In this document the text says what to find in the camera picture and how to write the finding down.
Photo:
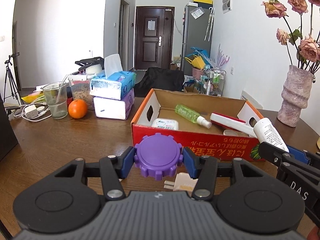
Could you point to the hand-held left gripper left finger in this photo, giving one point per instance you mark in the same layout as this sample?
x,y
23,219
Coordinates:
x,y
128,157

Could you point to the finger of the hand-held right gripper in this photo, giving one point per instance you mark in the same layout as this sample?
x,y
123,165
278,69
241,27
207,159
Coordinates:
x,y
300,156
273,155

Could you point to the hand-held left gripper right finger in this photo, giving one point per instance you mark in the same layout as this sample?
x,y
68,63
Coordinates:
x,y
188,163

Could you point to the red orange cardboard box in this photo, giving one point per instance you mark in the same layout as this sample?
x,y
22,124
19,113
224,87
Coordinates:
x,y
195,152

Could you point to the white squeeze tube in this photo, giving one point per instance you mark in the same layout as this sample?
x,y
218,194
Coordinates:
x,y
270,133

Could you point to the purple gear-shaped lid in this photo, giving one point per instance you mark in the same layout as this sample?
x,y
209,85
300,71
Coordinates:
x,y
157,155

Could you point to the beige paper packet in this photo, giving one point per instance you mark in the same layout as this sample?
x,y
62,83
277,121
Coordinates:
x,y
183,183

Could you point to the white wet wipes pack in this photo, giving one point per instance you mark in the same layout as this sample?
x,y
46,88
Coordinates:
x,y
165,124

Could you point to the beige round lid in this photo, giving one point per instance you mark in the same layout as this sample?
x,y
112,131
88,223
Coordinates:
x,y
230,132

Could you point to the green spray bottle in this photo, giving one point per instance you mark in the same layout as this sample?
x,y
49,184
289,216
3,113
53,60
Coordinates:
x,y
188,113

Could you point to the purple white tissue pack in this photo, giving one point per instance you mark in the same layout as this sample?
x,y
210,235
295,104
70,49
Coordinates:
x,y
112,107

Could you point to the pink textured vase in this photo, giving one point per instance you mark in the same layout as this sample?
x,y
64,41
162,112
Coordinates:
x,y
295,97

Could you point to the orange fruit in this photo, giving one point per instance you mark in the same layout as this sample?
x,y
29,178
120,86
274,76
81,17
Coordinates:
x,y
78,108

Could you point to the blue tissue pack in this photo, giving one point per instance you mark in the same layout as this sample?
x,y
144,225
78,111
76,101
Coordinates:
x,y
115,85

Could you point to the small brown cardboard box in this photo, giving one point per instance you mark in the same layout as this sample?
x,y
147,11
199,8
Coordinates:
x,y
191,89

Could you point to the clear jar of dried food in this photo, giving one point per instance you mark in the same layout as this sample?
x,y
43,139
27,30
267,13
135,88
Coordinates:
x,y
81,92

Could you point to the black folding chair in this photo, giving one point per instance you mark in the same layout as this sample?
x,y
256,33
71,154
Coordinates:
x,y
160,80

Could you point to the metal rolling cart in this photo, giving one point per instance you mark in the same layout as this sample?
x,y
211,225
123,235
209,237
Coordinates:
x,y
213,82

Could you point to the pink bucket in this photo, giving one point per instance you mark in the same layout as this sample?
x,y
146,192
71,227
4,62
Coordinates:
x,y
198,73

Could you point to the clear glass cup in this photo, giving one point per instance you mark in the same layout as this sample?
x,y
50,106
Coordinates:
x,y
56,102

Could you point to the clear drinking straw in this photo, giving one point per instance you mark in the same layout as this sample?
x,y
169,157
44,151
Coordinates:
x,y
60,92

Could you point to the yellow dustpan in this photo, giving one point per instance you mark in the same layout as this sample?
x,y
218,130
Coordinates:
x,y
196,60

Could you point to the black metal rack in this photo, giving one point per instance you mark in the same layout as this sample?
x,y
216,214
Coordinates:
x,y
88,62

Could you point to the bunch of dried pink roses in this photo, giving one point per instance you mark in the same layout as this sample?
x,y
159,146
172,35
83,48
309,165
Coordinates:
x,y
308,50

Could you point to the white charger block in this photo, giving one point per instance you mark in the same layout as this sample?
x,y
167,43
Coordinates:
x,y
30,112

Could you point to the purple white coral decoration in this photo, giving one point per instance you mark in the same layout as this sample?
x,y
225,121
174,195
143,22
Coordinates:
x,y
221,58

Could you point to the blue plastic stool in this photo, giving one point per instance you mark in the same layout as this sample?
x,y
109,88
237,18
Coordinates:
x,y
200,51

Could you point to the yellow plastic bag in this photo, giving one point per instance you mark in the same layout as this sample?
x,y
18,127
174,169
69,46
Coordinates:
x,y
31,97

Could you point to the dark brown door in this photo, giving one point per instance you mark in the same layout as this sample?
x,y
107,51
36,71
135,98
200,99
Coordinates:
x,y
153,45

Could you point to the black flat panel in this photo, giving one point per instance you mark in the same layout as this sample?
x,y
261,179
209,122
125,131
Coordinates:
x,y
6,135

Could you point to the grey refrigerator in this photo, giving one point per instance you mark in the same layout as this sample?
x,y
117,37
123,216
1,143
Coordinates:
x,y
196,35

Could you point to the white paper on door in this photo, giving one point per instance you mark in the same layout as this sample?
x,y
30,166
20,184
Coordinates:
x,y
151,25

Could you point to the clear folded umbrella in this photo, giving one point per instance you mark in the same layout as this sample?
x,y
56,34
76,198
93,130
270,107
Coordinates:
x,y
209,25

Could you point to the black tripod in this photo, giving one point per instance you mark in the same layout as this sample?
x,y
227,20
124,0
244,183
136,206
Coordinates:
x,y
10,77

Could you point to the clear plastic bag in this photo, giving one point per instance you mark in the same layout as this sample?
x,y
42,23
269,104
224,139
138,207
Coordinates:
x,y
197,13

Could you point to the yellow black box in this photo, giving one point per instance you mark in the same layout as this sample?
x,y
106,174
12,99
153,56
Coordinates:
x,y
203,2

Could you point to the white wall electric panel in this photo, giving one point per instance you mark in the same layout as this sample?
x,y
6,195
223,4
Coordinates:
x,y
227,2

